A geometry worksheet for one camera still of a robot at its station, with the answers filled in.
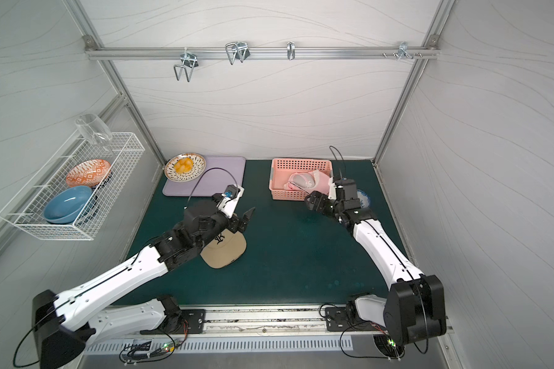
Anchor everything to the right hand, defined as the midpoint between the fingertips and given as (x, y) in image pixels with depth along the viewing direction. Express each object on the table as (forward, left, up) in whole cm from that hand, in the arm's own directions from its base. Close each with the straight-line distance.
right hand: (316, 199), depth 84 cm
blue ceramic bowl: (-18, +71, +19) cm, 76 cm away
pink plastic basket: (+29, +14, -15) cm, 36 cm away
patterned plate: (+30, +58, -15) cm, 67 cm away
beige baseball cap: (-15, +34, -14) cm, 40 cm away
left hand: (-9, +24, +10) cm, 28 cm away
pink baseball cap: (+18, +2, -11) cm, 21 cm away
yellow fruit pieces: (+28, +65, -13) cm, 72 cm away
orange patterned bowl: (-5, +73, +17) cm, 75 cm away
